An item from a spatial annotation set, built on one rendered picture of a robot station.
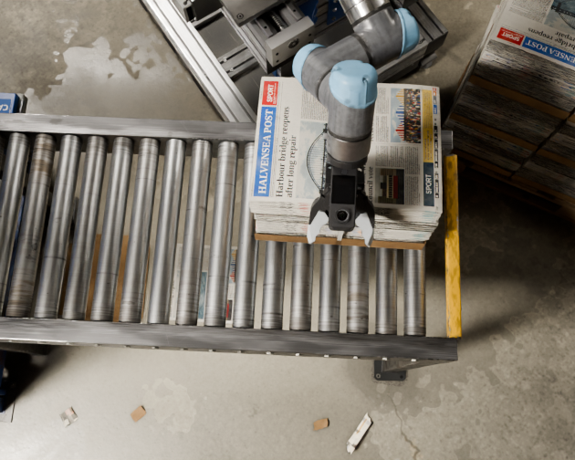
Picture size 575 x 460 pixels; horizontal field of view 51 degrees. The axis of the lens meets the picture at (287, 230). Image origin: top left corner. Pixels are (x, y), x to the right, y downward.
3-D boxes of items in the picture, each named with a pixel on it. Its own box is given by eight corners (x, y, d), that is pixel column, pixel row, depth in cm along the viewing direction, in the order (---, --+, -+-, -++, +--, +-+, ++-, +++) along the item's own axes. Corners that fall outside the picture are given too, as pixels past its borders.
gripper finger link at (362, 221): (381, 225, 119) (365, 192, 114) (382, 246, 115) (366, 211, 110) (367, 230, 120) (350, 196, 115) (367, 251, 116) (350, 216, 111)
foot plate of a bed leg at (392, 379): (408, 344, 213) (409, 344, 212) (409, 387, 209) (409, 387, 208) (371, 342, 213) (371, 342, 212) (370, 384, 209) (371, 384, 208)
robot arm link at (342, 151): (372, 143, 99) (323, 141, 99) (370, 166, 102) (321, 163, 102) (371, 119, 104) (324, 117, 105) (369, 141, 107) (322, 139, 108)
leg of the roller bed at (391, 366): (398, 356, 212) (444, 340, 146) (398, 373, 210) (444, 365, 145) (381, 355, 212) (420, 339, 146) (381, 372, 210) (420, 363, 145)
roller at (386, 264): (383, 151, 152) (401, 147, 149) (382, 341, 140) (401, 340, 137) (372, 145, 149) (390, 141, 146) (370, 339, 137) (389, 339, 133)
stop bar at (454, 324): (456, 157, 145) (458, 153, 144) (461, 339, 134) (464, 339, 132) (443, 156, 146) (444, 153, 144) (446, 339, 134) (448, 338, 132)
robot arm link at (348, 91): (360, 52, 99) (390, 74, 93) (355, 111, 106) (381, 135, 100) (318, 61, 96) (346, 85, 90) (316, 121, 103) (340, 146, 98)
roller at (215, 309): (240, 144, 152) (238, 136, 147) (225, 333, 140) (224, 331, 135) (220, 143, 152) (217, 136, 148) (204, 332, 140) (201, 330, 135)
